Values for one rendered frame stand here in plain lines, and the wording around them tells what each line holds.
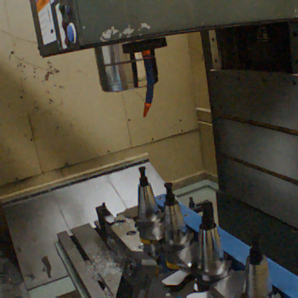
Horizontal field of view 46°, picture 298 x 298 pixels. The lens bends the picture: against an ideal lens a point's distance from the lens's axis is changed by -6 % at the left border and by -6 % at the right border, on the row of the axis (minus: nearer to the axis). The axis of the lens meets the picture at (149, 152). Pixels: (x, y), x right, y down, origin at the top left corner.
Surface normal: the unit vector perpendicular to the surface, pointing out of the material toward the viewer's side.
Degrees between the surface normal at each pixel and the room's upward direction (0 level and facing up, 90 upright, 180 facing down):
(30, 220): 24
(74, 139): 90
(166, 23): 90
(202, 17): 90
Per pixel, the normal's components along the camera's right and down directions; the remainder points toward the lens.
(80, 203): 0.04, -0.77
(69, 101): 0.44, 0.21
